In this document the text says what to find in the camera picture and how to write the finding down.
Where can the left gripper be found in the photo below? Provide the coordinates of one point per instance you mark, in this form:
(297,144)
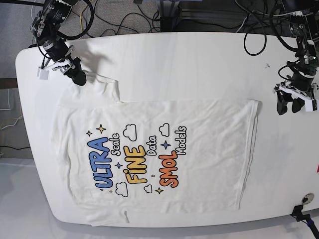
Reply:
(300,85)

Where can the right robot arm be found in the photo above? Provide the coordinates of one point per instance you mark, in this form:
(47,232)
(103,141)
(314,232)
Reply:
(46,24)

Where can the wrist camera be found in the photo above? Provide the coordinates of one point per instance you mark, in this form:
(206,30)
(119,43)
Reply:
(311,105)
(42,74)

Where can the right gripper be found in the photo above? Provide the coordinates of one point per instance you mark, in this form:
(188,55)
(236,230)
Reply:
(59,58)

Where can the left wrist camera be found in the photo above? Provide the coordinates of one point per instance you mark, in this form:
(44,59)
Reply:
(311,105)

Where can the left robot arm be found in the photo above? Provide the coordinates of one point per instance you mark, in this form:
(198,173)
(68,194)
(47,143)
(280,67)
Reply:
(303,25)

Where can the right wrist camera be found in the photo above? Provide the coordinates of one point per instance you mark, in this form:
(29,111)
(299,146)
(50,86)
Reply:
(42,74)

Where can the white printed T-shirt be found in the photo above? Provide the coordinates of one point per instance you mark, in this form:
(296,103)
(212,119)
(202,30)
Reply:
(162,157)

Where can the black clamp with cable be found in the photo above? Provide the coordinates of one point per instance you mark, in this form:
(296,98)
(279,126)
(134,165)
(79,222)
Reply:
(306,218)

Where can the black metal frame post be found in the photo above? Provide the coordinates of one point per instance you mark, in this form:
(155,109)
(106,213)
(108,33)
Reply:
(169,11)

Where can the silver table grommet right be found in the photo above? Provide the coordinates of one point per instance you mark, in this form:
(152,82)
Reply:
(308,198)

